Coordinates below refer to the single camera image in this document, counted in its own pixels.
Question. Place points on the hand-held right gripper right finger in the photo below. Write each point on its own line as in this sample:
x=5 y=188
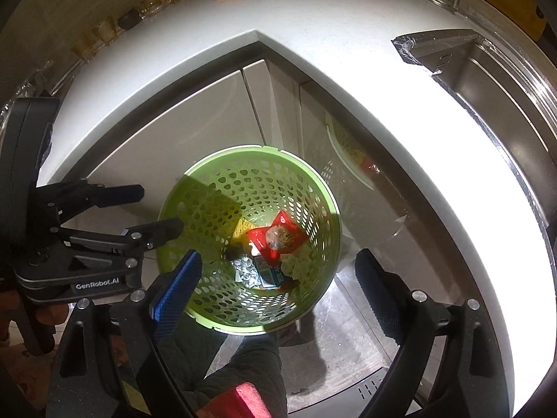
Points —
x=374 y=287

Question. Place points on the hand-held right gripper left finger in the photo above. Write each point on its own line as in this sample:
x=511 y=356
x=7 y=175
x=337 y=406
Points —
x=178 y=283

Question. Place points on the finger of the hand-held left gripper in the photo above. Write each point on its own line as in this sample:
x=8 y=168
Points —
x=117 y=193
x=161 y=230

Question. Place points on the green perforated plastic basket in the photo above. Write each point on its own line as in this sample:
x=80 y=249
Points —
x=209 y=191

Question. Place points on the silver foil wrapper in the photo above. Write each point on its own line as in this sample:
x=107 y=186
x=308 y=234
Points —
x=246 y=272

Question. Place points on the pale paper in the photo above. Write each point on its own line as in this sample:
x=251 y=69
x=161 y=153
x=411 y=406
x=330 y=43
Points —
x=298 y=263

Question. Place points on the yellow sponge cloth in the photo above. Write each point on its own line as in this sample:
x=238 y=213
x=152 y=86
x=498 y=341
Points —
x=241 y=230

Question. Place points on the blue and white carton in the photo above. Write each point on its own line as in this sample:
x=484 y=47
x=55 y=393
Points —
x=267 y=272

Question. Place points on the red snack packet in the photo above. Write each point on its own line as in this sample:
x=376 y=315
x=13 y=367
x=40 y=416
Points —
x=261 y=239

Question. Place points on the glossy cabinet door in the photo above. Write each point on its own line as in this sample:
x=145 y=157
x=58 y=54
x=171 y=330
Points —
x=383 y=209

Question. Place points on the person's dark quilted trousers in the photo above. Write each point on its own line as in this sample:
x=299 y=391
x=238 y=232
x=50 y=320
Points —
x=243 y=370

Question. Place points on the red slipper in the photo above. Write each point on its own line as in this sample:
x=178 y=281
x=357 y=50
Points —
x=248 y=400

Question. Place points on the narrow white cabinet door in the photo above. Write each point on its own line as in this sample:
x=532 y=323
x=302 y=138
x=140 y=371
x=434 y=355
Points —
x=274 y=104

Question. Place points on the small dark bowl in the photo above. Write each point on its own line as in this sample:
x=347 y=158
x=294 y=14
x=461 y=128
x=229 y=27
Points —
x=129 y=19

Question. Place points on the stainless steel sink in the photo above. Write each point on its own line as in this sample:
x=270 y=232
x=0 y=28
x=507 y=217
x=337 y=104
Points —
x=491 y=82

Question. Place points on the wooden cutting board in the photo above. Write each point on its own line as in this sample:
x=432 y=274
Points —
x=513 y=0

